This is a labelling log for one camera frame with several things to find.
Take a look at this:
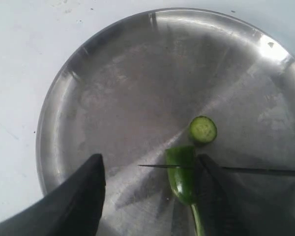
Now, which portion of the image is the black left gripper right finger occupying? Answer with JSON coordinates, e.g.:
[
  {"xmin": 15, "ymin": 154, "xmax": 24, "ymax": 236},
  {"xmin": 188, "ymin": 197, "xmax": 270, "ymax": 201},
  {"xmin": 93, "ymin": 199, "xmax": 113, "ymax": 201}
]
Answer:
[{"xmin": 195, "ymin": 154, "xmax": 250, "ymax": 236}]

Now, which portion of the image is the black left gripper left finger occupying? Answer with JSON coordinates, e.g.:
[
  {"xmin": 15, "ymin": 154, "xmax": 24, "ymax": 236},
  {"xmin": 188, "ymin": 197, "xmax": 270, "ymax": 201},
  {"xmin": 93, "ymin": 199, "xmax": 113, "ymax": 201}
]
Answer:
[{"xmin": 0, "ymin": 154, "xmax": 106, "ymax": 236}]

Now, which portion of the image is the green chili pepper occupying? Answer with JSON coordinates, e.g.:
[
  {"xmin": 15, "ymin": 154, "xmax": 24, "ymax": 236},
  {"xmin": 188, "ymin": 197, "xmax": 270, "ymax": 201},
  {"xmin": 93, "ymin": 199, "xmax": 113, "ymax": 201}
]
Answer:
[{"xmin": 165, "ymin": 146, "xmax": 204, "ymax": 236}]

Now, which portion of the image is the black handled knife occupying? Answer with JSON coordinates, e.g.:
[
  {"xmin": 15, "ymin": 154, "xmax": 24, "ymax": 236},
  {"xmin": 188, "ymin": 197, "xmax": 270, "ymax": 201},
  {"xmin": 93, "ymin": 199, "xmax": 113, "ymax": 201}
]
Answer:
[{"xmin": 138, "ymin": 165, "xmax": 295, "ymax": 177}]

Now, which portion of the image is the green object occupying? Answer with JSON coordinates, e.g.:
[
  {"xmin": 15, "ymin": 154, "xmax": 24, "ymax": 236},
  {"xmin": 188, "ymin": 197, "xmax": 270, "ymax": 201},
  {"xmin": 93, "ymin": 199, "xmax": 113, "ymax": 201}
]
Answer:
[{"xmin": 188, "ymin": 116, "xmax": 217, "ymax": 145}]

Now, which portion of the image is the round stainless steel plate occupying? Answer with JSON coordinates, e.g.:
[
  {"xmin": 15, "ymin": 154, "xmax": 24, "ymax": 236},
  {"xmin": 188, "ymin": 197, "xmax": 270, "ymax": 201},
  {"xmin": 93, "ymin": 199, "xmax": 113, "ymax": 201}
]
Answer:
[{"xmin": 36, "ymin": 9, "xmax": 295, "ymax": 236}]

